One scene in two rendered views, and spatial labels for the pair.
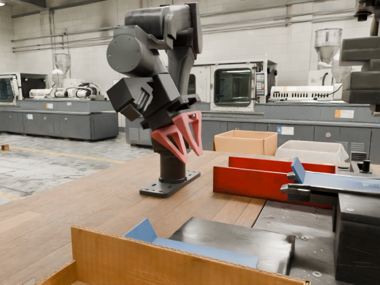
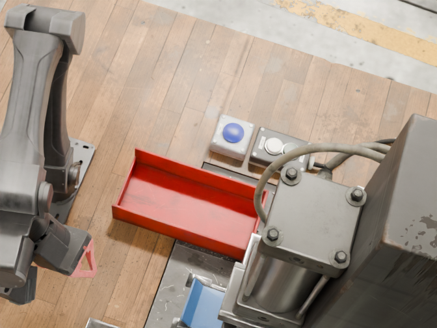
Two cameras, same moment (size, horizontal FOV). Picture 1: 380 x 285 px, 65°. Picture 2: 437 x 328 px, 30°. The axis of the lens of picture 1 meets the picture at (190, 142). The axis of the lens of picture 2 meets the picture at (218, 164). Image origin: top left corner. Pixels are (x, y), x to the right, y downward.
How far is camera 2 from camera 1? 1.16 m
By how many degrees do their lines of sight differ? 57
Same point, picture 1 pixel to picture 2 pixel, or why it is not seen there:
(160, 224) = (58, 314)
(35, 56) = not seen: outside the picture
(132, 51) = (13, 280)
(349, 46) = (223, 317)
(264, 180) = (172, 230)
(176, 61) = not seen: hidden behind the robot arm
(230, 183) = (133, 220)
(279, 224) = (176, 304)
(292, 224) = not seen: hidden behind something
